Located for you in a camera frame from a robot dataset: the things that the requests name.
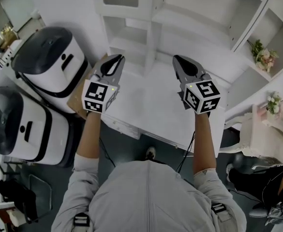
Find grey strap with black buckle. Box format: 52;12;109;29
210;203;232;222
73;212;91;227

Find small white flowers in vase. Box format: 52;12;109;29
266;91;283;116

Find white and black robot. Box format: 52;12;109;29
10;26;89;99
0;86;71;167

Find black cart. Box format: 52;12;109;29
0;153;53;228

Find person's left forearm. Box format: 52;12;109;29
76;110;104;159

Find white desk with shelves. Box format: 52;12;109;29
90;0;283;152

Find brown cardboard box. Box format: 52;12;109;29
66;53;108;120

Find silver foil bag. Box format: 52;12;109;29
249;201;283;227

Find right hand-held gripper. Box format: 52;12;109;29
172;55;222;117

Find pink flower bouquet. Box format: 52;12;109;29
247;39;280;73

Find person's right forearm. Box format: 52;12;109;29
192;112;217;175

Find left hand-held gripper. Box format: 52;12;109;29
82;54;126;115

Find black cable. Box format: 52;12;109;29
98;136;117;168
176;129;196;174

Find person's light grey shirt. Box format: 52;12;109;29
51;151;248;232

